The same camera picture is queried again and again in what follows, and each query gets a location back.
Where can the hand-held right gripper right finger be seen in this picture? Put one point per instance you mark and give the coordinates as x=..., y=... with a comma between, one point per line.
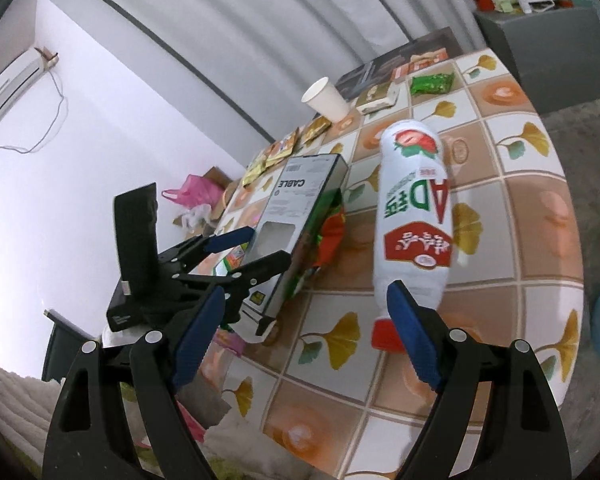
x=415, y=330

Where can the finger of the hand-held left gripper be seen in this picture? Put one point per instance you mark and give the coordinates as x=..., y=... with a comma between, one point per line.
x=265, y=266
x=230, y=237

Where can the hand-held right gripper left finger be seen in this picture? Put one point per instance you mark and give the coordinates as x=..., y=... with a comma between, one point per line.
x=200, y=330

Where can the white red-capped drink bottle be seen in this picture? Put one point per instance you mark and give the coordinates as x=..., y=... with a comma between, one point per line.
x=415, y=210

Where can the white plastic bag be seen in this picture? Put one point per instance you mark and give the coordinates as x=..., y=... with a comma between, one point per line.
x=195, y=217

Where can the pink plastic bag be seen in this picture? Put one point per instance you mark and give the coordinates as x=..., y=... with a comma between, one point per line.
x=195, y=190

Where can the brown paper bag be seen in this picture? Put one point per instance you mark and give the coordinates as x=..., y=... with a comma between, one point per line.
x=217, y=176

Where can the printed snack bag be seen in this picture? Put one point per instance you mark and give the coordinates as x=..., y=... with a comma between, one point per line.
x=330, y=240

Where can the yellow snack packet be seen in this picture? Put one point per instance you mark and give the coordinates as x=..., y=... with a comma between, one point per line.
x=257, y=172

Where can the orange white snack packet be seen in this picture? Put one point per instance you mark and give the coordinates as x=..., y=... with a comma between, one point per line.
x=422, y=62
x=282, y=147

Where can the gold snack packet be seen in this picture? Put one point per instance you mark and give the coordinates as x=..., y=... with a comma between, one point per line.
x=315, y=129

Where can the white paper cup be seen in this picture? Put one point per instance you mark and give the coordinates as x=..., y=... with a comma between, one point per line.
x=327, y=100

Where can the white air conditioner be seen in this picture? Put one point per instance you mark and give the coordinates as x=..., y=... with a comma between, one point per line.
x=10, y=90

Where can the white green snack packet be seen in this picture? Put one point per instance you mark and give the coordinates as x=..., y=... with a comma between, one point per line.
x=377, y=97

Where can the grey curtain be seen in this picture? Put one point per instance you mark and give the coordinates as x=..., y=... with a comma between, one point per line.
x=280, y=20

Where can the dark grey board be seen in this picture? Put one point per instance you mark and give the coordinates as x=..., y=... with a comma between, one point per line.
x=380, y=65

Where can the grey cabinet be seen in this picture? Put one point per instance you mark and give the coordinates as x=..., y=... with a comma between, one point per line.
x=545, y=55

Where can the small green box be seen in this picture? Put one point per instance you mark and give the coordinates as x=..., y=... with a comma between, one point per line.
x=506, y=2

